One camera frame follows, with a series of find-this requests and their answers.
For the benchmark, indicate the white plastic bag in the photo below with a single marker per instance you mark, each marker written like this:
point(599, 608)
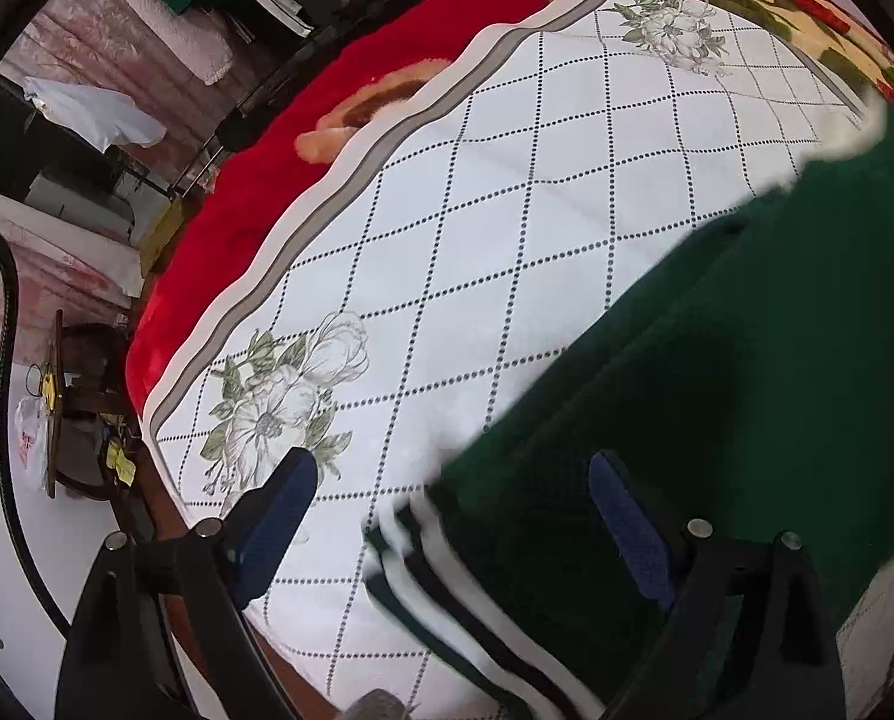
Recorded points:
point(31, 435)

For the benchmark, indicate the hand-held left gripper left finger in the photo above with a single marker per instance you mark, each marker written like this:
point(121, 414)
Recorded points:
point(274, 525)

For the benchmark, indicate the red floral blanket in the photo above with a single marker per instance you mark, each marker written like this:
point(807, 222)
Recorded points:
point(282, 187)

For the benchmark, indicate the white box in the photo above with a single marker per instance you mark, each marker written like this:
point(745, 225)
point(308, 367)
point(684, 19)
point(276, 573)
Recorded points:
point(79, 202)

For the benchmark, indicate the green and white varsity jacket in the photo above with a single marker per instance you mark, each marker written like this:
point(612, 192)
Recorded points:
point(717, 390)

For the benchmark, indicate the pink patterned curtain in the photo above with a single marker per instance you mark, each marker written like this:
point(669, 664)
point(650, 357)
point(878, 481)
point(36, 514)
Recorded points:
point(117, 30)

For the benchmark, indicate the white diamond-pattern floral mat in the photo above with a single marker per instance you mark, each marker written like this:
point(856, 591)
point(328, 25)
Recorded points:
point(529, 202)

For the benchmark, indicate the white cloth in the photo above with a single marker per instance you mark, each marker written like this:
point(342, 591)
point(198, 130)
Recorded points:
point(94, 112)

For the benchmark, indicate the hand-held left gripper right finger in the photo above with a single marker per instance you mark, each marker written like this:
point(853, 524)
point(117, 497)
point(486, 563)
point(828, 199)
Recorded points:
point(634, 532)

